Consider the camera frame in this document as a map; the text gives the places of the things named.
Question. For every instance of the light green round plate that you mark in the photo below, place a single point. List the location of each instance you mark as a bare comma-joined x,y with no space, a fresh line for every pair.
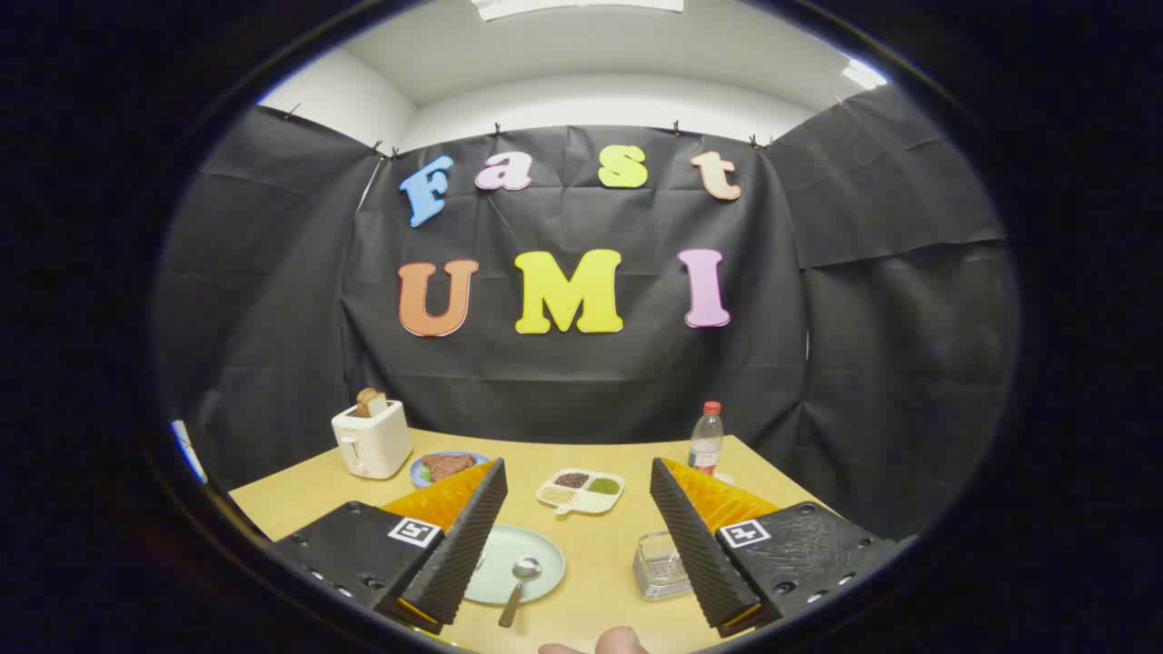
509,545

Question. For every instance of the blue round plate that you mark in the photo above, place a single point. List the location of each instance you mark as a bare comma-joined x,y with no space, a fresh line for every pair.
422,471

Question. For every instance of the toasted bread slice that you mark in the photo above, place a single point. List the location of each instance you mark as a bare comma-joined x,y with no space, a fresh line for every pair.
369,401

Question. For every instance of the dark red bean pile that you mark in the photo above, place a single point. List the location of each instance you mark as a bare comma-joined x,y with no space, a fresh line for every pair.
571,480

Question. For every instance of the green bean pile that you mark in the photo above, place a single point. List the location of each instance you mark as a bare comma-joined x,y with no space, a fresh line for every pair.
603,486

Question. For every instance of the white divided dish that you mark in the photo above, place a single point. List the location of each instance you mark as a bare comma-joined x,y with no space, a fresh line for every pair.
581,499

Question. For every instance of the white toaster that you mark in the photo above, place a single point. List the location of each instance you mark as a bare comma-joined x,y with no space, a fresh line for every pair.
372,443

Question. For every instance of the ceiling light panel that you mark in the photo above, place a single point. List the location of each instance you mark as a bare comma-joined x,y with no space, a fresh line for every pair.
581,6
863,74

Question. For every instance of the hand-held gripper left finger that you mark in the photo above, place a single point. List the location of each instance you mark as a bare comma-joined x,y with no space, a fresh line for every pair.
459,554

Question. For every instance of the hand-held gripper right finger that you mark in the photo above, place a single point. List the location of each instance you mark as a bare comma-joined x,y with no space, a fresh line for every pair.
700,554

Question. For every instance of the black backdrop cloth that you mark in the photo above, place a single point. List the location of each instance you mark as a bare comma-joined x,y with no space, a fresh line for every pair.
591,381

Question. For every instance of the brown steak piece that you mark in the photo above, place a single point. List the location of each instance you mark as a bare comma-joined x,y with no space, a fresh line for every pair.
447,465

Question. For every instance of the pale yellow bean pile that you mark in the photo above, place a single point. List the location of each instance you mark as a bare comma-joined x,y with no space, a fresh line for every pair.
558,495

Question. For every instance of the perforated metal tray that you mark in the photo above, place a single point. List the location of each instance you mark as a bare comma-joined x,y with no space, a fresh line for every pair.
656,568

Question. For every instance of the clear bottle red cap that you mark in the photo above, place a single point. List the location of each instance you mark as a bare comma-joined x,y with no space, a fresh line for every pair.
706,445

